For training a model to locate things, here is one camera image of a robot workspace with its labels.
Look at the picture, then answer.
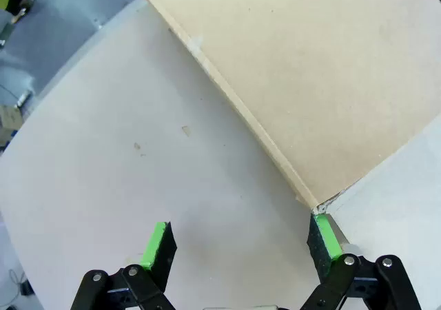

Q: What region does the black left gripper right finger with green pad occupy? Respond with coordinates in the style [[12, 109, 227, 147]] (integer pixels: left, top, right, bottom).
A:
[[299, 213, 423, 310]]

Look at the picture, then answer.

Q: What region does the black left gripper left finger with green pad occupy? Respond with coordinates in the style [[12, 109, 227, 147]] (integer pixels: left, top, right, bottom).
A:
[[70, 221, 178, 310]]

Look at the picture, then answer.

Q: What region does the brown cardboard gift box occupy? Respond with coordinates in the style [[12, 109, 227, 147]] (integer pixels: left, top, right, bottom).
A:
[[130, 0, 441, 211]]

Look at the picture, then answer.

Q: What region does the small cardboard boxes stack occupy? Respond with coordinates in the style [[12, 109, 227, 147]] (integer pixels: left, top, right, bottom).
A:
[[0, 104, 23, 139]]

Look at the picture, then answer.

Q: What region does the black floor cable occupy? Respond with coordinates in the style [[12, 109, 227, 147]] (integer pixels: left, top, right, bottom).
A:
[[8, 268, 35, 299]]

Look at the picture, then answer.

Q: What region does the metal floor bracket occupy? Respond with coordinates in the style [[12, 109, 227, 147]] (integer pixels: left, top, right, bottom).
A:
[[19, 0, 41, 19]]

